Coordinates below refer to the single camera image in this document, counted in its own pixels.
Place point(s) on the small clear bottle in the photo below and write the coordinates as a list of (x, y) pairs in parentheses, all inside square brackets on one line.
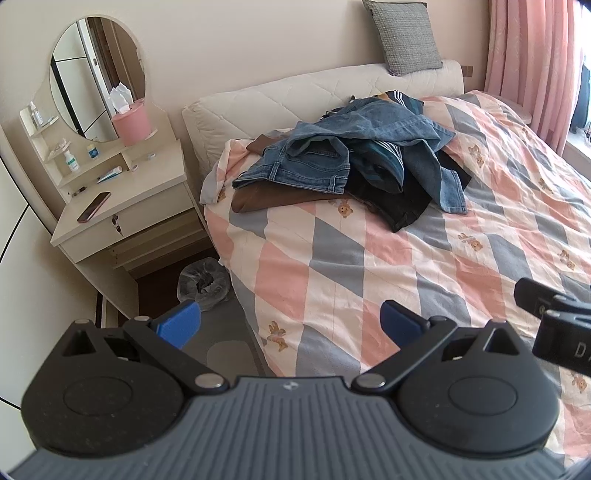
[(37, 115)]

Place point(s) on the trash bin with plastic bag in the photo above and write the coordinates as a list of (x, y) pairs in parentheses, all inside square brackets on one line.
[(203, 284)]

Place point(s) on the pink tissue holder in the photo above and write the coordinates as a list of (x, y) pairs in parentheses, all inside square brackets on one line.
[(131, 124)]

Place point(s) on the dark things by window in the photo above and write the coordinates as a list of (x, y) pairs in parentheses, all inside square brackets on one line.
[(582, 101)]

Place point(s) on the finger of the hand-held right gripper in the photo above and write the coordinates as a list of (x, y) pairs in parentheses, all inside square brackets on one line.
[(540, 295)]

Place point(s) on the bunch of keys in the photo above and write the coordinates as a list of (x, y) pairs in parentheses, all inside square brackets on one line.
[(117, 227)]

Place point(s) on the grey floor mat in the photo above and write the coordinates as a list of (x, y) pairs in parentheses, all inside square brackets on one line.
[(231, 323)]

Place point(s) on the patterned pink grey quilt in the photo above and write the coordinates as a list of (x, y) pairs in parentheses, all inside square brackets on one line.
[(323, 258)]

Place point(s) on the brown garment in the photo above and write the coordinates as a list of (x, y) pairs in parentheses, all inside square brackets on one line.
[(268, 199)]

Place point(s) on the white tissue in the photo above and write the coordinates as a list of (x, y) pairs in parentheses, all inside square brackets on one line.
[(120, 99)]

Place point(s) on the oval mirror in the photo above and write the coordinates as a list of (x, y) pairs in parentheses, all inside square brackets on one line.
[(87, 78)]

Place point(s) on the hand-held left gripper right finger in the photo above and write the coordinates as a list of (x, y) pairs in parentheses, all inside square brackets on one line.
[(399, 325)]

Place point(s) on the black garment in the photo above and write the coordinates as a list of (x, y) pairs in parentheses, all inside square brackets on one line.
[(397, 203)]

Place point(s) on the white bottle green label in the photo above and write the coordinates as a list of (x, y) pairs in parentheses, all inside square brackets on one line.
[(71, 162)]

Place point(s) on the small blue capped jar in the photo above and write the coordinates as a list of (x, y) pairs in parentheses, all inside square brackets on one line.
[(93, 152)]

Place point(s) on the white dressing table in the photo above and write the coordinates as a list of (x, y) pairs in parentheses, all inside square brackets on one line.
[(152, 184)]

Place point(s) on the white quilted headboard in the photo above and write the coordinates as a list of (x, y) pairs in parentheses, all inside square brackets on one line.
[(277, 97)]

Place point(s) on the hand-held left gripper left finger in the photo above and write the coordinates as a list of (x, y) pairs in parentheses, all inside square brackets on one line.
[(178, 323)]

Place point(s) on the grey pillow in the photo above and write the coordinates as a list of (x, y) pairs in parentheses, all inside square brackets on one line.
[(406, 37)]

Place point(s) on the faded blue denim pants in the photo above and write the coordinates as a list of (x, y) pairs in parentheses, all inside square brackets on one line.
[(383, 124)]

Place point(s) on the pink smartphone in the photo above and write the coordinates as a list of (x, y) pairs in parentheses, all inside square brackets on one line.
[(94, 206)]

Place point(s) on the dark lipstick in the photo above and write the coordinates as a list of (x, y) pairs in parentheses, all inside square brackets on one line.
[(79, 191)]

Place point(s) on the white blue tube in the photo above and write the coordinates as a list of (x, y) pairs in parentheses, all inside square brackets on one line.
[(110, 175)]

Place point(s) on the dark blue jeans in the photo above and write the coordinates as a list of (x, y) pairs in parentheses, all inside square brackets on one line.
[(314, 171)]

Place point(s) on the dark striped garment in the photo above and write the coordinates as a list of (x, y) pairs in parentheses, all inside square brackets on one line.
[(383, 159)]

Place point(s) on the pink curtain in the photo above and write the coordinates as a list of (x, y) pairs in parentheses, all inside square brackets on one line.
[(521, 55)]

